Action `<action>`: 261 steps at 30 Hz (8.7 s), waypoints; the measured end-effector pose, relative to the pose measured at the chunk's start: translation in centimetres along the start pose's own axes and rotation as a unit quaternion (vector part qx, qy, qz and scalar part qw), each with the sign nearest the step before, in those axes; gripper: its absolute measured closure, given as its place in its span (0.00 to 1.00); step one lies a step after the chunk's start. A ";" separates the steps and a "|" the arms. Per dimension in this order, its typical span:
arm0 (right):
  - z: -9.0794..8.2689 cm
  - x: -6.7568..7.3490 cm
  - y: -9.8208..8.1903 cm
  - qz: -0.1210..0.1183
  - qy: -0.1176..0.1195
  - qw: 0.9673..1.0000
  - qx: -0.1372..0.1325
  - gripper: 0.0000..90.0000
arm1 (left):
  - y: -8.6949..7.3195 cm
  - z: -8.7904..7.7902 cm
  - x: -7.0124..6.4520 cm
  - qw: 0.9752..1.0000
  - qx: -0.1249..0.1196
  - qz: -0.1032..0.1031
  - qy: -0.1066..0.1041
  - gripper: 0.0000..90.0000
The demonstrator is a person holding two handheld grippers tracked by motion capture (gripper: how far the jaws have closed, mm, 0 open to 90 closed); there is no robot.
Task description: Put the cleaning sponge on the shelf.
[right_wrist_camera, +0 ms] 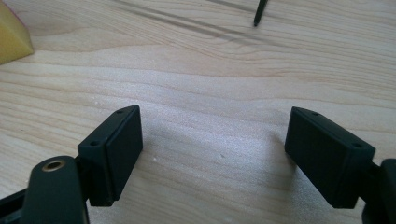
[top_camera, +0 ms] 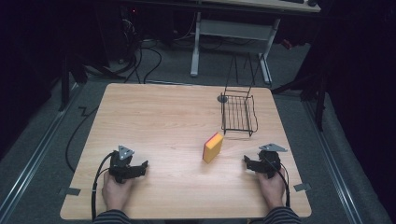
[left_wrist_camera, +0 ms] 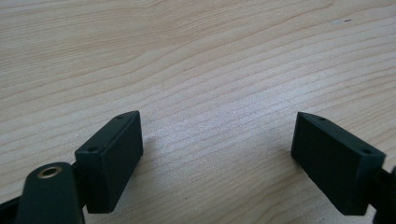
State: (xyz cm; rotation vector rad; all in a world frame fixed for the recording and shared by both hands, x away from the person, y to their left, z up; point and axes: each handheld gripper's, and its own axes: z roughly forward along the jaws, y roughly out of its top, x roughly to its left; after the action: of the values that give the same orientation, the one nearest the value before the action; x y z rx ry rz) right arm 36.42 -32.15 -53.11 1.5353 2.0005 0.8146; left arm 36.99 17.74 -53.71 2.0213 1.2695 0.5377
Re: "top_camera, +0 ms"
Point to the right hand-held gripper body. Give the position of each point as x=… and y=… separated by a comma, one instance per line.
x=269, y=161

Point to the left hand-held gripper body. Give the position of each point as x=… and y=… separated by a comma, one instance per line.
x=120, y=165

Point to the person's right hand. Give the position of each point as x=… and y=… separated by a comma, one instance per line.
x=272, y=191

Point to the person's left hand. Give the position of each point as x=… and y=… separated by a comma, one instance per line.
x=115, y=194

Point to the wooden table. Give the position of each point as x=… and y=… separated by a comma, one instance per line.
x=162, y=130

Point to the yellow sponge with red side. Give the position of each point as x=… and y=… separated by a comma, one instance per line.
x=212, y=149

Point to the grey tape piece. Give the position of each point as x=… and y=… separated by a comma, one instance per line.
x=302, y=187
x=70, y=191

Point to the dark round disc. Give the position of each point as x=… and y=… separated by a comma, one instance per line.
x=221, y=99

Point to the black stand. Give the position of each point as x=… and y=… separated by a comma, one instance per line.
x=311, y=87
x=67, y=81

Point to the small red object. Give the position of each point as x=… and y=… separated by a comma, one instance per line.
x=286, y=44

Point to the white-legged desk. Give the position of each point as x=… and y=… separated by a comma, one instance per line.
x=236, y=31

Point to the metal floor rail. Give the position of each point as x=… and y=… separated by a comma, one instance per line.
x=333, y=161
x=34, y=155

